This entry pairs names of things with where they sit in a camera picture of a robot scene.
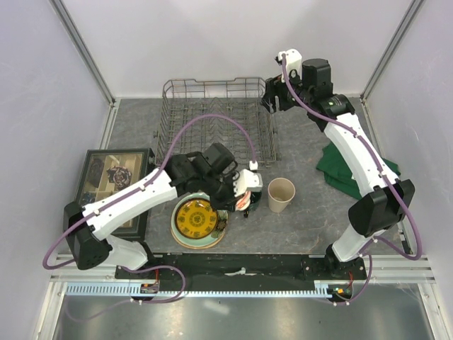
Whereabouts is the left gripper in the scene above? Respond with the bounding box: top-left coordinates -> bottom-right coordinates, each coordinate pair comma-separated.
202,172 -> 246,213

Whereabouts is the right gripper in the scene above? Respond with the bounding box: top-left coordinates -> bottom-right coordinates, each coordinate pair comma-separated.
260,66 -> 313,115

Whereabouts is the mint green flower plate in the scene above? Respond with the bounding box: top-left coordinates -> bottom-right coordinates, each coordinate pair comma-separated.
171,193 -> 229,234

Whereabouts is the white red patterned bowl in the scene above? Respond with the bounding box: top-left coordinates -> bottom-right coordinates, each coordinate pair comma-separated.
235,191 -> 251,211

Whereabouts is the dark green mug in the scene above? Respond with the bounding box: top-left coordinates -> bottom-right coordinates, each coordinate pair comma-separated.
243,191 -> 263,218

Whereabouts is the yellow black patterned plate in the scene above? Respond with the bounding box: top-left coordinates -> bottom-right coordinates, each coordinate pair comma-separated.
175,198 -> 219,239

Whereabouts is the beige plastic cup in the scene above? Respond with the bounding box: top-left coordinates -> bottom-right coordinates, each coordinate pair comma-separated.
268,178 -> 296,213

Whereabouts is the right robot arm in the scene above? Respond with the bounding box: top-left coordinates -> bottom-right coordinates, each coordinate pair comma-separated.
261,50 -> 416,279

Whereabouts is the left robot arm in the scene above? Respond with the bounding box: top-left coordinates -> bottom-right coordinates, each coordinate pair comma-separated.
64,142 -> 238,278

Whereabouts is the green folded cloth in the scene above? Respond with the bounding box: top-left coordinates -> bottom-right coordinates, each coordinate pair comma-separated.
316,142 -> 400,200

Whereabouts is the black framed compartment box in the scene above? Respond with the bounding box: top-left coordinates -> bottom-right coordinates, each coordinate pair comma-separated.
64,147 -> 156,240

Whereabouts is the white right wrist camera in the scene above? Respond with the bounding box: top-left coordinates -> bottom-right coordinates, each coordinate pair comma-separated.
275,48 -> 302,78

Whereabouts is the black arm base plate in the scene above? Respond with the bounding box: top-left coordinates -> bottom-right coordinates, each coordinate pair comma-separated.
114,251 -> 369,293

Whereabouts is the grey wire dish rack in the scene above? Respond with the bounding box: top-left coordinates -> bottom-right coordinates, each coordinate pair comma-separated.
156,77 -> 278,168

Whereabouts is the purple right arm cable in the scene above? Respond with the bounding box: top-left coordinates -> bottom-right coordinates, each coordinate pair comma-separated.
281,52 -> 423,307

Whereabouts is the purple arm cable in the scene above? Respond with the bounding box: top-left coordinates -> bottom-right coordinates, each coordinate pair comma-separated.
281,52 -> 423,307
42,113 -> 258,321

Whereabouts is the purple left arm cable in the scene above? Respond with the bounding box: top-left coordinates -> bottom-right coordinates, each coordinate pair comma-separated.
42,113 -> 258,321

